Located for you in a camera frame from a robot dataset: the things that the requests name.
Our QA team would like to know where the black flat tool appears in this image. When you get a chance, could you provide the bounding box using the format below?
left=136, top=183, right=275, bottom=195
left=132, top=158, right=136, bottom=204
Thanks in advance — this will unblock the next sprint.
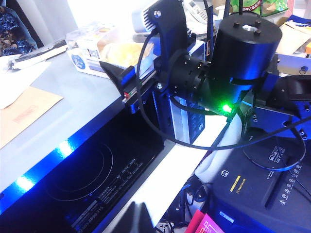
left=7, top=40, right=68, bottom=71

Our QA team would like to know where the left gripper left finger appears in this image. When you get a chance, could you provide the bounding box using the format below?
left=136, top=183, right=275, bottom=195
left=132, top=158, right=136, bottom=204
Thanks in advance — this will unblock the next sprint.
left=121, top=201, right=142, bottom=233

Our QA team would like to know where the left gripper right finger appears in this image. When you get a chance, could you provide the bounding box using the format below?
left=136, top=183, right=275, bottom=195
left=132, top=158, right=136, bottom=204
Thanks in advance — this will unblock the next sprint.
left=141, top=202, right=156, bottom=233

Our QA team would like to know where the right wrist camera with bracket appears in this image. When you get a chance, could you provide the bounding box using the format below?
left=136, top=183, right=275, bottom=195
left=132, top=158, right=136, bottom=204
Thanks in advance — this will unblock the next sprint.
left=132, top=0, right=190, bottom=73

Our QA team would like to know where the black Midea microwave oven body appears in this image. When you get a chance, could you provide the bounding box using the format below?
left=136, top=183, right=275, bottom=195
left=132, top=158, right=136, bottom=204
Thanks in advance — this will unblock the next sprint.
left=0, top=55, right=207, bottom=233

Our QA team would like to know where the green snack bag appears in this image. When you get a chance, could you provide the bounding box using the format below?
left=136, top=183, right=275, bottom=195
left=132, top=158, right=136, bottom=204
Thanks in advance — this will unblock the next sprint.
left=228, top=0, right=290, bottom=18

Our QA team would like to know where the white power strip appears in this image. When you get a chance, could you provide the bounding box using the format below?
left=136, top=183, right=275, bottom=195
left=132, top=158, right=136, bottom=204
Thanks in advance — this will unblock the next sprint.
left=155, top=219, right=178, bottom=233

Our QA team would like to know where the black shredder with yellow label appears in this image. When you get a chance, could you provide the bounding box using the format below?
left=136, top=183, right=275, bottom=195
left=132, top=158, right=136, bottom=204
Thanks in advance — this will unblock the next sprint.
left=203, top=134, right=311, bottom=233

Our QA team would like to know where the black power cable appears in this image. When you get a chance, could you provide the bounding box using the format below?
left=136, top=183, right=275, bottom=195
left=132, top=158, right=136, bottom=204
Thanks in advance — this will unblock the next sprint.
left=167, top=177, right=213, bottom=230

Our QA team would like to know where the pink gift box gold pattern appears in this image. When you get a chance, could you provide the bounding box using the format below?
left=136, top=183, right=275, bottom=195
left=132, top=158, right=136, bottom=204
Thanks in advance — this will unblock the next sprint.
left=187, top=210, right=225, bottom=233

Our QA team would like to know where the white desk telephone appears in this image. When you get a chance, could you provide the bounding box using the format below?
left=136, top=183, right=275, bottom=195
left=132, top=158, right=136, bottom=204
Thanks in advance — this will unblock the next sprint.
left=182, top=0, right=210, bottom=25

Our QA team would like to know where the brown paper envelope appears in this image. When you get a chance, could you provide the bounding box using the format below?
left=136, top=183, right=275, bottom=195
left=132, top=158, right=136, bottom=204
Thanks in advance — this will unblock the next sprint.
left=0, top=86, right=65, bottom=149

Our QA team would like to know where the white snack box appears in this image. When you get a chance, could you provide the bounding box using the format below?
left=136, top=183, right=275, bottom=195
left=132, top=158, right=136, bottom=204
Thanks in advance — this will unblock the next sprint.
left=65, top=24, right=156, bottom=80

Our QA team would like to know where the white paper sheet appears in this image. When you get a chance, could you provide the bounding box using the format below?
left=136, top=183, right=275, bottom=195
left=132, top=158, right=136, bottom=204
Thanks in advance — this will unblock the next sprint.
left=194, top=114, right=243, bottom=185
left=0, top=62, right=53, bottom=110

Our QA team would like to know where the white table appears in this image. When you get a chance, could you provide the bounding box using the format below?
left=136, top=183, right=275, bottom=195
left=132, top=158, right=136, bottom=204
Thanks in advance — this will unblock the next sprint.
left=104, top=114, right=242, bottom=233

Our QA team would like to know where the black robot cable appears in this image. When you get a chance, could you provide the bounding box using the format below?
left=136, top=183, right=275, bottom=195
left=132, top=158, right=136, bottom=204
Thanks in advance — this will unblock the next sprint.
left=135, top=31, right=307, bottom=172

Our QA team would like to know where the clear bag of blue candies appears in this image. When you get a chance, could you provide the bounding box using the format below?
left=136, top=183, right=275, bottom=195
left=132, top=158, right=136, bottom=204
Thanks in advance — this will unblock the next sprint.
left=0, top=6, right=39, bottom=58

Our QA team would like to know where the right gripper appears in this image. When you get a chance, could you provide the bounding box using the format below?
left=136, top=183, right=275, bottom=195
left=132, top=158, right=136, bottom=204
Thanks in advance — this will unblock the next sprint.
left=99, top=34, right=212, bottom=114

